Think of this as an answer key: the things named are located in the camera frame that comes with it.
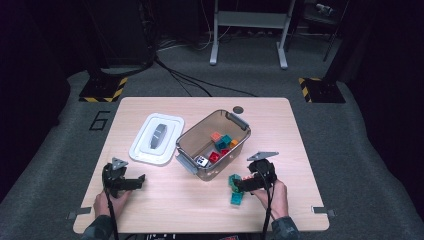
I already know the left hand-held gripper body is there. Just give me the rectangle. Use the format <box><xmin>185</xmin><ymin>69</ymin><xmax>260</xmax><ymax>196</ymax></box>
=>
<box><xmin>102</xmin><ymin>157</ymin><xmax>129</xmax><ymax>198</ymax></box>

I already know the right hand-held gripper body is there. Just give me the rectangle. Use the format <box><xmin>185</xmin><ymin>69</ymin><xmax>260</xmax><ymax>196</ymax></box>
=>
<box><xmin>246</xmin><ymin>151</ymin><xmax>280</xmax><ymax>191</ymax></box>

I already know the sea green toy block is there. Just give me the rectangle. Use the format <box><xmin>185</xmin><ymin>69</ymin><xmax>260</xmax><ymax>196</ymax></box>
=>
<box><xmin>228</xmin><ymin>173</ymin><xmax>242</xmax><ymax>188</ymax></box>

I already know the pile of coloured toy blocks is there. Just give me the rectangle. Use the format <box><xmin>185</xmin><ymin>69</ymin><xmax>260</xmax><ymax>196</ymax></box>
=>
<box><xmin>228</xmin><ymin>173</ymin><xmax>246</xmax><ymax>206</ymax></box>

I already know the white lid with grey handle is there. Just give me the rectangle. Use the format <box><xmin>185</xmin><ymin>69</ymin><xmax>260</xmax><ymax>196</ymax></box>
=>
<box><xmin>128</xmin><ymin>112</ymin><xmax>185</xmax><ymax>167</ymax></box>

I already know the small white toy car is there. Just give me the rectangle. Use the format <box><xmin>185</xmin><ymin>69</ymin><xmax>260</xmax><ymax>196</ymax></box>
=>
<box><xmin>193</xmin><ymin>155</ymin><xmax>210</xmax><ymax>169</ymax></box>

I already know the brown translucent storage box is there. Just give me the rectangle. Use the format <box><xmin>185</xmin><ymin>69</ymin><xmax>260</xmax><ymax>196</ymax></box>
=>
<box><xmin>175</xmin><ymin>109</ymin><xmax>252</xmax><ymax>182</ymax></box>

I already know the person's left hand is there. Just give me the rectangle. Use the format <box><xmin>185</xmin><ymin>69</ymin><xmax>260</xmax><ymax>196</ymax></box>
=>
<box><xmin>93</xmin><ymin>189</ymin><xmax>133</xmax><ymax>219</ymax></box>

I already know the person's right hand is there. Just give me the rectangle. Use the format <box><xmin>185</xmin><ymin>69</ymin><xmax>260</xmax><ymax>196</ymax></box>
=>
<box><xmin>248</xmin><ymin>178</ymin><xmax>289</xmax><ymax>221</ymax></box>

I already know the black label with white print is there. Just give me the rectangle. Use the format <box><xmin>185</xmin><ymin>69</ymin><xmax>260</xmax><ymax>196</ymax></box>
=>
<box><xmin>146</xmin><ymin>233</ymin><xmax>177</xmax><ymax>240</ymax></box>

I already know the grey tape strip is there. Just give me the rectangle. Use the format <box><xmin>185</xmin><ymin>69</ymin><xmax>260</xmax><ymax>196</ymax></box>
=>
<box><xmin>312</xmin><ymin>206</ymin><xmax>336</xmax><ymax>218</ymax></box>

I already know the black base with hazard stripes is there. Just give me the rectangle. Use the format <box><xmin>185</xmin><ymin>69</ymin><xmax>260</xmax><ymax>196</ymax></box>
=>
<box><xmin>298</xmin><ymin>77</ymin><xmax>347</xmax><ymax>104</ymax></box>
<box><xmin>78</xmin><ymin>77</ymin><xmax>129</xmax><ymax>103</ymax></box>

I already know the black cabinet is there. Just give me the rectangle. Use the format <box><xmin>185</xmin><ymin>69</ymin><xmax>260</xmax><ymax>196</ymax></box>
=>
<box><xmin>83</xmin><ymin>0</ymin><xmax>156</xmax><ymax>66</ymax></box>

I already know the small grey device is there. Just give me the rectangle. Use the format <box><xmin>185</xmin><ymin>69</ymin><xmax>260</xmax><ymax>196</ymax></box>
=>
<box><xmin>314</xmin><ymin>2</ymin><xmax>334</xmax><ymax>16</ymax></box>

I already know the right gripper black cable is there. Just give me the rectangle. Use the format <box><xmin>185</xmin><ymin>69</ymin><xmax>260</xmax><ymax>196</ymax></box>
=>
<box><xmin>261</xmin><ymin>166</ymin><xmax>276</xmax><ymax>240</ymax></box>

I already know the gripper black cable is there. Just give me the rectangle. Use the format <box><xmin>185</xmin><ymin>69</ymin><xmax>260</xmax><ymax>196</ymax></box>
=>
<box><xmin>101</xmin><ymin>164</ymin><xmax>119</xmax><ymax>240</ymax></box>
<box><xmin>261</xmin><ymin>166</ymin><xmax>276</xmax><ymax>240</ymax></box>

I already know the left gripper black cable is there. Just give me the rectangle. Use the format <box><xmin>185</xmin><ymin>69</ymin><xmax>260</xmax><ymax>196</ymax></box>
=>
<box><xmin>101</xmin><ymin>164</ymin><xmax>119</xmax><ymax>240</ymax></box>

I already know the black floor cable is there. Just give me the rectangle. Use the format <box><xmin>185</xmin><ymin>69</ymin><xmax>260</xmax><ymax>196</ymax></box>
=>
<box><xmin>153</xmin><ymin>57</ymin><xmax>258</xmax><ymax>98</ymax></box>
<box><xmin>166</xmin><ymin>68</ymin><xmax>213</xmax><ymax>98</ymax></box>

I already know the white floor cable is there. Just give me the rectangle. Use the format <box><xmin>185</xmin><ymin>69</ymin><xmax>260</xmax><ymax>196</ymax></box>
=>
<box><xmin>156</xmin><ymin>31</ymin><xmax>214</xmax><ymax>53</ymax></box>

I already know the white metal table frame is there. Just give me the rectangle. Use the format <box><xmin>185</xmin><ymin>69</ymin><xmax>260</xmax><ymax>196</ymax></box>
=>
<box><xmin>209</xmin><ymin>0</ymin><xmax>297</xmax><ymax>70</ymax></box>

